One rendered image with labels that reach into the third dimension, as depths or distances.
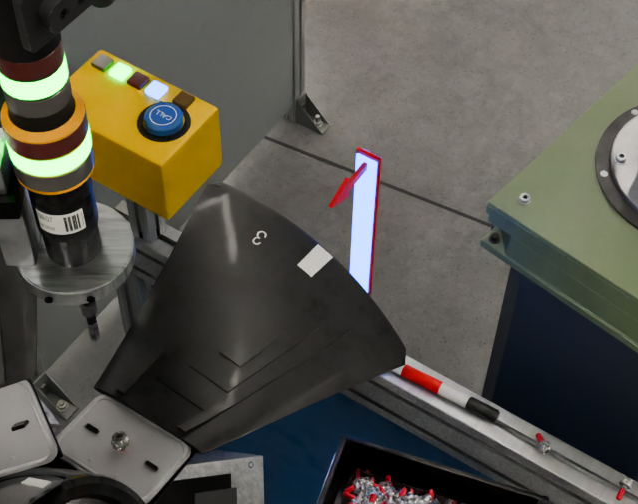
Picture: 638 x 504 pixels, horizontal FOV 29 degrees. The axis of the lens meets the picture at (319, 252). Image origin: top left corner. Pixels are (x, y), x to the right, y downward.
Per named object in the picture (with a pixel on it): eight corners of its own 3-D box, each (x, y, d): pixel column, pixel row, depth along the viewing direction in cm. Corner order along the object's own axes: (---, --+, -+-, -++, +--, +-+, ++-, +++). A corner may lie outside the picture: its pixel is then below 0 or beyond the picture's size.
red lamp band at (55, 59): (-10, 82, 60) (-15, 63, 59) (-1, 33, 62) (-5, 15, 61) (61, 81, 60) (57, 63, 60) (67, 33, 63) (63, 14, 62)
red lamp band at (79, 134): (-1, 160, 64) (-6, 144, 63) (9, 99, 67) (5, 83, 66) (85, 159, 64) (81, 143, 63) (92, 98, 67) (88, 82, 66)
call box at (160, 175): (54, 167, 139) (38, 100, 130) (112, 113, 144) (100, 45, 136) (169, 231, 134) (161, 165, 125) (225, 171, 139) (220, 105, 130)
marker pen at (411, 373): (378, 359, 135) (495, 419, 131) (385, 349, 136) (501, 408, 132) (377, 367, 136) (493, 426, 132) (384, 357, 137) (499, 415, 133)
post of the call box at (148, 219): (131, 233, 147) (119, 163, 137) (146, 217, 149) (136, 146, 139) (151, 245, 146) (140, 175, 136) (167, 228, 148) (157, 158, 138)
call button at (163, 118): (137, 129, 129) (135, 117, 128) (160, 106, 131) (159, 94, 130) (168, 145, 128) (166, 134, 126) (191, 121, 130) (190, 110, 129)
